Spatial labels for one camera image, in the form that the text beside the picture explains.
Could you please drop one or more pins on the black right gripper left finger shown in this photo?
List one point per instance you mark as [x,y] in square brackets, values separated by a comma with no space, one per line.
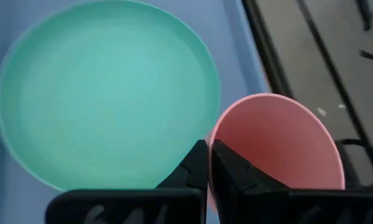
[127,207]

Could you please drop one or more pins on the pink plastic cup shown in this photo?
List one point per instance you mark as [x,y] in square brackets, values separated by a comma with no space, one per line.
[276,140]

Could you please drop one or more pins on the green plastic plate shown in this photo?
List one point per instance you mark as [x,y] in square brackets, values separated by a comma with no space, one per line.
[105,93]

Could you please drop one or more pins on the light blue plastic tray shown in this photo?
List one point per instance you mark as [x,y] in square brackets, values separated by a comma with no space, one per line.
[233,46]

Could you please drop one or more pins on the black aluminium table frame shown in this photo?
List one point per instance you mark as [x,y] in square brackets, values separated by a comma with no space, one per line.
[267,46]

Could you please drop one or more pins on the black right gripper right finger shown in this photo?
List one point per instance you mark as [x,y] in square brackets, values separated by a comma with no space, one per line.
[283,207]

